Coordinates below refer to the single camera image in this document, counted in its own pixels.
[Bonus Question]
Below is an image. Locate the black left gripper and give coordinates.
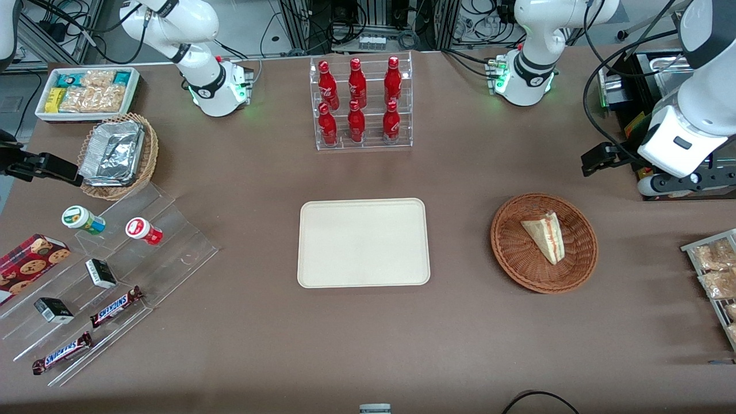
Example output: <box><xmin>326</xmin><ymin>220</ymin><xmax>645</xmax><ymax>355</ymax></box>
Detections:
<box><xmin>580</xmin><ymin>141</ymin><xmax>654</xmax><ymax>177</ymax></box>

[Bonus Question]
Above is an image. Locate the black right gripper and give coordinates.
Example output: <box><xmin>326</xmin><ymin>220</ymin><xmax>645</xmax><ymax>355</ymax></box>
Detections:
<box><xmin>0</xmin><ymin>130</ymin><xmax>82</xmax><ymax>188</ymax></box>

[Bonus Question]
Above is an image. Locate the triangular sandwich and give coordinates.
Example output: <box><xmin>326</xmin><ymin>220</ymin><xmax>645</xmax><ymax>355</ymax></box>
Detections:
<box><xmin>520</xmin><ymin>210</ymin><xmax>565</xmax><ymax>266</ymax></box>

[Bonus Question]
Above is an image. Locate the light wicker basket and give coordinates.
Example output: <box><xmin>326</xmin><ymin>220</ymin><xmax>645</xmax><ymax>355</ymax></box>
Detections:
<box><xmin>77</xmin><ymin>112</ymin><xmax>160</xmax><ymax>201</ymax></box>

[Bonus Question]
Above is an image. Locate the brown wicker basket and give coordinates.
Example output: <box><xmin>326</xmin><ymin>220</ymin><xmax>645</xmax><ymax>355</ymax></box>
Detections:
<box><xmin>490</xmin><ymin>192</ymin><xmax>599</xmax><ymax>295</ymax></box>

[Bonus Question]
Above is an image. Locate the cream plastic tray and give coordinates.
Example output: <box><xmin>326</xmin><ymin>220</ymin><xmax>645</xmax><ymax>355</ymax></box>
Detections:
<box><xmin>297</xmin><ymin>198</ymin><xmax>431</xmax><ymax>289</ymax></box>

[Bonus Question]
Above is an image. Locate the green lid cup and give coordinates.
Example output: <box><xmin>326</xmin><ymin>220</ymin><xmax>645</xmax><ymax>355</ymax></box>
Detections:
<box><xmin>62</xmin><ymin>205</ymin><xmax>107</xmax><ymax>236</ymax></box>

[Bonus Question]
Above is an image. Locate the black hot food machine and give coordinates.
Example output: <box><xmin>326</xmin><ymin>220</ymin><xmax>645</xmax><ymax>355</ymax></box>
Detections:
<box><xmin>597</xmin><ymin>48</ymin><xmax>736</xmax><ymax>202</ymax></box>

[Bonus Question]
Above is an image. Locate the white snack bin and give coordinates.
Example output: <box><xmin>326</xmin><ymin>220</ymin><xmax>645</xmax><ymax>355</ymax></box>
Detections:
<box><xmin>34</xmin><ymin>67</ymin><xmax>141</xmax><ymax>124</ymax></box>

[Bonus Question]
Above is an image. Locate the stack of foil containers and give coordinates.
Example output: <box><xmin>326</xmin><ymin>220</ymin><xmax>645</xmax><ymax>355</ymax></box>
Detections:
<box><xmin>78</xmin><ymin>120</ymin><xmax>145</xmax><ymax>186</ymax></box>

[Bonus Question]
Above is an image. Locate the clear bag of crackers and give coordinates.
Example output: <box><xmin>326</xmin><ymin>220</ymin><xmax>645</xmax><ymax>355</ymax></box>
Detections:
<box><xmin>82</xmin><ymin>70</ymin><xmax>117</xmax><ymax>89</ymax></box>
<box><xmin>59</xmin><ymin>85</ymin><xmax>127</xmax><ymax>114</ymax></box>

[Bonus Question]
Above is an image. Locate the red cookie box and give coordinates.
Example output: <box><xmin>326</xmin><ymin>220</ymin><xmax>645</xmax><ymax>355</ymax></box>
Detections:
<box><xmin>0</xmin><ymin>233</ymin><xmax>72</xmax><ymax>306</ymax></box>

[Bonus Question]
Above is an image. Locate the red lid cup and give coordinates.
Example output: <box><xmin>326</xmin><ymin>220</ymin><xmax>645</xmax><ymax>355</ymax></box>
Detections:
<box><xmin>125</xmin><ymin>217</ymin><xmax>164</xmax><ymax>247</ymax></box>

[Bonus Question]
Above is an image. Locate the small black white box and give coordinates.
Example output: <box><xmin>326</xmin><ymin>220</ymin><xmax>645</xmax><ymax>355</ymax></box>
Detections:
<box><xmin>85</xmin><ymin>258</ymin><xmax>118</xmax><ymax>290</ymax></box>
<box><xmin>33</xmin><ymin>297</ymin><xmax>76</xmax><ymax>324</ymax></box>

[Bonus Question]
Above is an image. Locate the steel food pan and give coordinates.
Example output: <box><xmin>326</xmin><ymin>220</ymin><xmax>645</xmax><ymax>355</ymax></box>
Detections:
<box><xmin>635</xmin><ymin>52</ymin><xmax>691</xmax><ymax>98</ymax></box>

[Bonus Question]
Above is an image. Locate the clear acrylic stepped stand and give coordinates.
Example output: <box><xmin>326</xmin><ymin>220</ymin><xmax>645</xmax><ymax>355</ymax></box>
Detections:
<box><xmin>0</xmin><ymin>182</ymin><xmax>220</xmax><ymax>388</ymax></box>

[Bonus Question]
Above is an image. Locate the snickers bar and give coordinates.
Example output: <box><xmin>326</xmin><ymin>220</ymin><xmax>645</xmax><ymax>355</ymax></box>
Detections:
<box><xmin>31</xmin><ymin>331</ymin><xmax>94</xmax><ymax>376</ymax></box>
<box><xmin>89</xmin><ymin>285</ymin><xmax>145</xmax><ymax>329</ymax></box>

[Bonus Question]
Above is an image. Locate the clear bag of snacks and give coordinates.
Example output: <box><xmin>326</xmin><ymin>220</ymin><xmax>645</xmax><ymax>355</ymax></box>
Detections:
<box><xmin>692</xmin><ymin>238</ymin><xmax>736</xmax><ymax>271</ymax></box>
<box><xmin>698</xmin><ymin>269</ymin><xmax>736</xmax><ymax>300</ymax></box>

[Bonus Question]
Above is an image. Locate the red cola bottle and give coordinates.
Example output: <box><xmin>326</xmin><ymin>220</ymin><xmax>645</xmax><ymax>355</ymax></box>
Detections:
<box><xmin>382</xmin><ymin>100</ymin><xmax>401</xmax><ymax>143</ymax></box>
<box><xmin>318</xmin><ymin>60</ymin><xmax>340</xmax><ymax>111</ymax></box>
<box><xmin>384</xmin><ymin>56</ymin><xmax>403</xmax><ymax>107</ymax></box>
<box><xmin>347</xmin><ymin>100</ymin><xmax>366</xmax><ymax>143</ymax></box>
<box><xmin>318</xmin><ymin>102</ymin><xmax>338</xmax><ymax>147</ymax></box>
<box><xmin>348</xmin><ymin>57</ymin><xmax>367</xmax><ymax>109</ymax></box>

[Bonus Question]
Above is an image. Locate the clear acrylic bottle rack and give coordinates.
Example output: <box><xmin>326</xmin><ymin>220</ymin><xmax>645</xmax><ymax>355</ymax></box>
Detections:
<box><xmin>309</xmin><ymin>51</ymin><xmax>414</xmax><ymax>152</ymax></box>

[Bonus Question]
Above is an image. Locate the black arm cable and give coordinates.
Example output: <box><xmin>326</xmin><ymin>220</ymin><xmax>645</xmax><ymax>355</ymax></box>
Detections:
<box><xmin>582</xmin><ymin>0</ymin><xmax>693</xmax><ymax>155</ymax></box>

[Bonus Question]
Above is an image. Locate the metal wire rack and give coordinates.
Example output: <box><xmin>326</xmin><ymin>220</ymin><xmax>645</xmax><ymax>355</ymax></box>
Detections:
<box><xmin>680</xmin><ymin>228</ymin><xmax>736</xmax><ymax>352</ymax></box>

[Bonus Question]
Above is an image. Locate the black floor cable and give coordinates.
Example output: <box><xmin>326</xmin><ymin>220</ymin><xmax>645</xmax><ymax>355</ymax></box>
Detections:
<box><xmin>500</xmin><ymin>390</ymin><xmax>582</xmax><ymax>414</ymax></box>

